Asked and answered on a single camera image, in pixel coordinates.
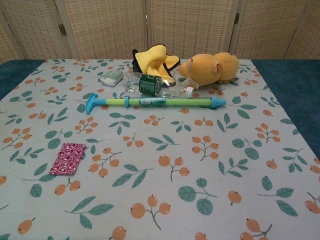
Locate clear bottle with green label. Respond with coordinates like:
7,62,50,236
122,70,195,99

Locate orange plush toy animal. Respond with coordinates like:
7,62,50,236
177,51,240,87

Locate blue and green water squirter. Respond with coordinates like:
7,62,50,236
85,92,227,116

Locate yellow cloth with black trim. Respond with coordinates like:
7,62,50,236
131,43,181,85

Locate floral print tablecloth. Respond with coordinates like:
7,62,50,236
0,58,320,240

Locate woven folding screen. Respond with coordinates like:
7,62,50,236
0,0,320,64

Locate small green white box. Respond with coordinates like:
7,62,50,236
99,69,124,87

